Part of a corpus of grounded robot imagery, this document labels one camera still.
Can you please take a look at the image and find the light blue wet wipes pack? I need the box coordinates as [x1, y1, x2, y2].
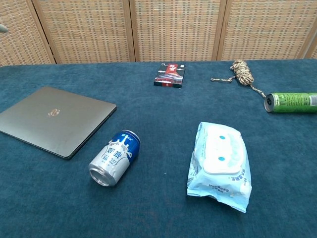
[186, 121, 253, 214]

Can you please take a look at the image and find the beige coiled rope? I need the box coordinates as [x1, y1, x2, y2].
[210, 59, 267, 98]

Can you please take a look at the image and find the blue white beverage can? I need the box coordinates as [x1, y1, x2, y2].
[88, 129, 142, 187]

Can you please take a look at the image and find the grey laptop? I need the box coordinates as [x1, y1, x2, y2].
[0, 86, 117, 160]

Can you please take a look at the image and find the green beverage can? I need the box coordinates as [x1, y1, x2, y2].
[264, 92, 317, 114]

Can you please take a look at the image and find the woven rattan folding screen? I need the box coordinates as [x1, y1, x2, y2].
[0, 0, 317, 66]

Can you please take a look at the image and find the blue tablecloth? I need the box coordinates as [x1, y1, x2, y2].
[0, 58, 317, 238]

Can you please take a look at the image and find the black red printed box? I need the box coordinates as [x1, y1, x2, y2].
[153, 62, 187, 89]

